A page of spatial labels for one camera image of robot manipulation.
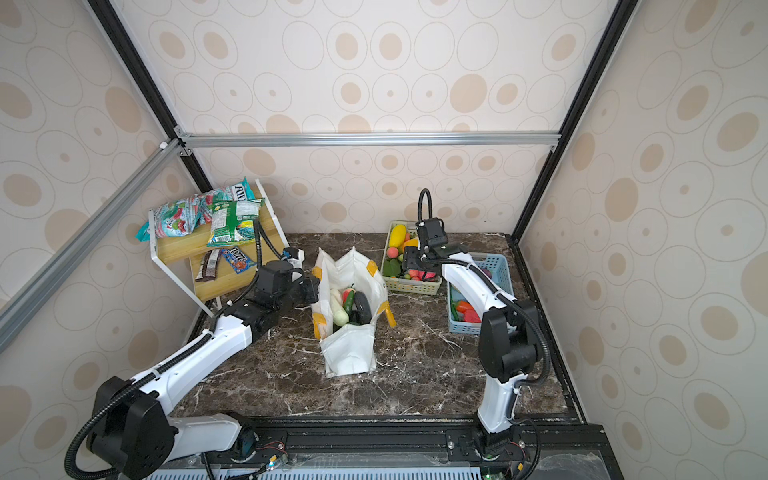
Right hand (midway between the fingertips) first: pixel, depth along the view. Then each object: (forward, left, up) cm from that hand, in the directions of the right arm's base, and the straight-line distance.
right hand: (415, 257), depth 92 cm
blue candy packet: (-2, +54, +2) cm, 54 cm away
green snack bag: (-5, +46, +21) cm, 51 cm away
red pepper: (-14, -17, -11) cm, 25 cm away
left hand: (-11, +25, +6) cm, 28 cm away
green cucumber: (-9, +21, -10) cm, 25 cm away
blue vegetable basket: (-13, -15, -14) cm, 24 cm away
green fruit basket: (+9, +5, -9) cm, 14 cm away
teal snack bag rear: (+8, +49, +20) cm, 53 cm away
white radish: (-16, +23, -6) cm, 29 cm away
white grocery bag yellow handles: (-27, +20, -6) cm, 34 cm away
